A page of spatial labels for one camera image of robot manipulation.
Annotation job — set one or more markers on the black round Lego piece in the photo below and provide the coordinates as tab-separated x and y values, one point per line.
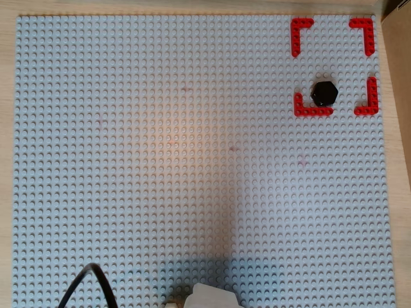
324	93

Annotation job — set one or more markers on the grey Lego baseplate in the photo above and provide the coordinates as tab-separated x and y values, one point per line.
160	160

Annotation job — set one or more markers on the red L-shaped Lego bracket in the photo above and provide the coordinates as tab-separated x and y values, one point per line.
297	35
369	35
313	111
372	96

